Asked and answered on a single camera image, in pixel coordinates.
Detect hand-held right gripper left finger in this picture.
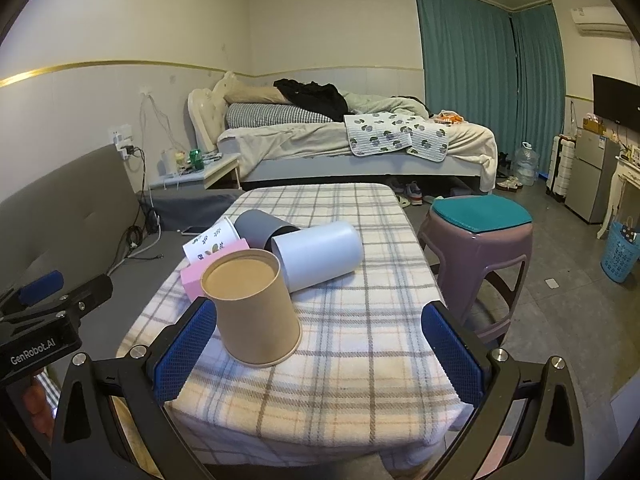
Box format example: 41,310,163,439
50,296,218,480

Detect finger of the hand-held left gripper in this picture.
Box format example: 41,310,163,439
0,270,65,318
54,274,114,321

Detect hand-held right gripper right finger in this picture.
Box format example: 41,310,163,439
421,301,591,480

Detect brown paper cup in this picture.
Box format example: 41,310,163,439
201,249,302,367

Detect white leaf-print cup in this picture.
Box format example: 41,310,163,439
182,216,242,263

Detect grey cup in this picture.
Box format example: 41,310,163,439
234,210,301,252

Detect person's left hand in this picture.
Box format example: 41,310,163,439
22,367,57,441

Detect grey sofa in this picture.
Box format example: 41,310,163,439
0,144,246,361

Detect pink box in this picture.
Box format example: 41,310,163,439
180,240,250,304

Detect purple plastic stool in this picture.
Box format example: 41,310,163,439
416,195,533,344

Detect plaid table cloth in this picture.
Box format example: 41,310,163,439
116,182,476,471

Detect teal seat cushion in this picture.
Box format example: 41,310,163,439
431,196,533,234

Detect grey shoes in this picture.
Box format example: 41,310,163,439
390,180,424,199

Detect white nightstand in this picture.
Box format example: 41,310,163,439
202,152,243,192

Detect blue plastic basket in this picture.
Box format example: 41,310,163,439
601,220,640,283

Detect large clear water bottle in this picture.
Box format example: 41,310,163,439
514,141,538,187

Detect white bed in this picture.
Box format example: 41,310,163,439
187,71,498,196

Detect white suitcase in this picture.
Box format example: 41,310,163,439
546,134,576,203

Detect silver small fridge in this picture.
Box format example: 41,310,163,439
565,127,623,225

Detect leaf-print quilted mat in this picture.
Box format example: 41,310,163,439
344,111,449,163

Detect checked pillow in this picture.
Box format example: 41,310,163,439
225,103,333,129

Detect beige bed sheet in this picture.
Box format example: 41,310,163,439
217,121,498,191

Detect beige pillow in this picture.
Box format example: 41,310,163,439
223,85,286,106

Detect white dressing table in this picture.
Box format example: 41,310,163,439
597,152,640,241

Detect pale crumpled duvet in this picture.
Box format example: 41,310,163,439
340,91,431,117

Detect narrow teal curtain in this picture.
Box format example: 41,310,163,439
510,2,568,176

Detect black clothing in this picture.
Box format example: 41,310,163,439
273,79,349,122

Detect wide teal curtain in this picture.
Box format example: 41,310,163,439
415,0,523,137

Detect black television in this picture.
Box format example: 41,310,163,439
592,74,640,132

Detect white air conditioner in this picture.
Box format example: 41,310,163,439
570,5,632,37

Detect black power cable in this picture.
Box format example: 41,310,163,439
125,149,162,261

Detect white wall socket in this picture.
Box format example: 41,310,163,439
109,127,136,158

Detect white charging cable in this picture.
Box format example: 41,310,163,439
141,91,177,153

